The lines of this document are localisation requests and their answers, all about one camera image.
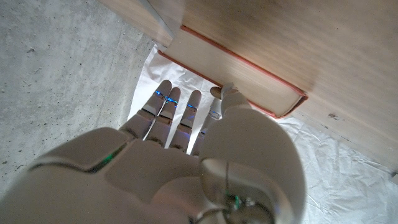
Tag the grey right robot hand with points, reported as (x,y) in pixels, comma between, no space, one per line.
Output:
(149,180)

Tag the white wrinkled backdrop sheet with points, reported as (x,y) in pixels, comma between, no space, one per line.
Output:
(342,174)

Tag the red notebook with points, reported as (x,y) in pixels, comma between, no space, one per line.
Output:
(224,68)

